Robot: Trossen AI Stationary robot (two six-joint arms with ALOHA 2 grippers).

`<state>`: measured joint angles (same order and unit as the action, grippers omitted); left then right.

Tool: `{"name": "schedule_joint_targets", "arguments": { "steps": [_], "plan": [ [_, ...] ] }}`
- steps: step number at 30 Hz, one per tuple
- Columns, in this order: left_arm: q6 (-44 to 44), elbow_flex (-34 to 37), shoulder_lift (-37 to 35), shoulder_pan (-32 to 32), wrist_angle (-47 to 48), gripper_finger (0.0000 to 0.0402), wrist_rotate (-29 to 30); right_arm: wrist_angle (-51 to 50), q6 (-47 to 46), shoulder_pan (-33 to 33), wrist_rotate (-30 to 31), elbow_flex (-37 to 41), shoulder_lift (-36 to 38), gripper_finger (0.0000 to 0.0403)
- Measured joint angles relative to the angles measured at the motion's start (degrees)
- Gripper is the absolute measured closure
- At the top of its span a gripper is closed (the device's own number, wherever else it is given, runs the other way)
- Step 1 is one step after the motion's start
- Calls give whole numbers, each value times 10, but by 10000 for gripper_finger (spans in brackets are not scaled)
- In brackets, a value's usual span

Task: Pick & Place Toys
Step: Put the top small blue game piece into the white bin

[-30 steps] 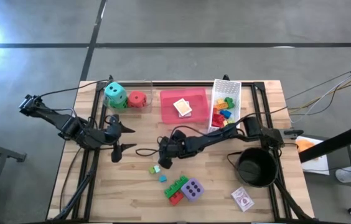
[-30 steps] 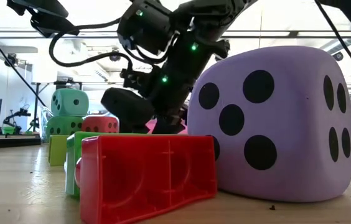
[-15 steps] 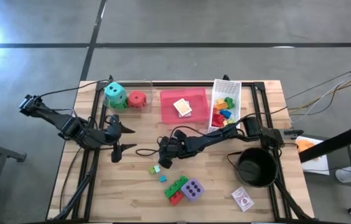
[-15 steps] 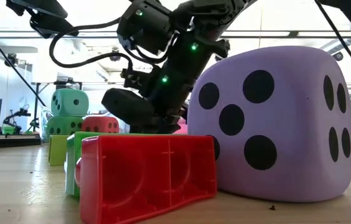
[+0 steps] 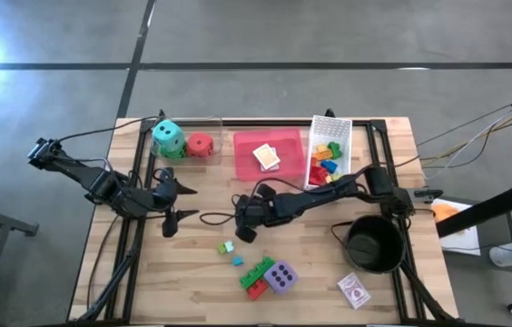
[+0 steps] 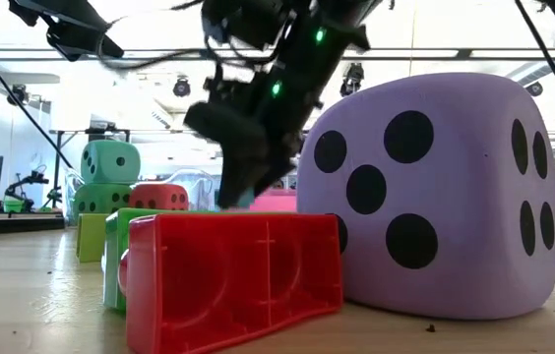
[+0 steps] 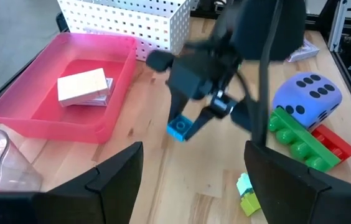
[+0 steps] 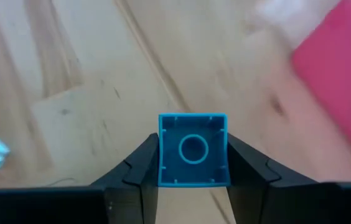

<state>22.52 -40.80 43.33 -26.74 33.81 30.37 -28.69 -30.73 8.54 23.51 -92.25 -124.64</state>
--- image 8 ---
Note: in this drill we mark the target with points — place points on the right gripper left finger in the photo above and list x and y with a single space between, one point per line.
125 199

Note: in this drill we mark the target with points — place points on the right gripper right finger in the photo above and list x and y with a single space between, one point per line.
256 199

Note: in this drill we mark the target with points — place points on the sky blue small toy block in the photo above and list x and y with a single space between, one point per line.
194 168

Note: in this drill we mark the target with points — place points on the pink plastic bin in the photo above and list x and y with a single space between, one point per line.
343 77

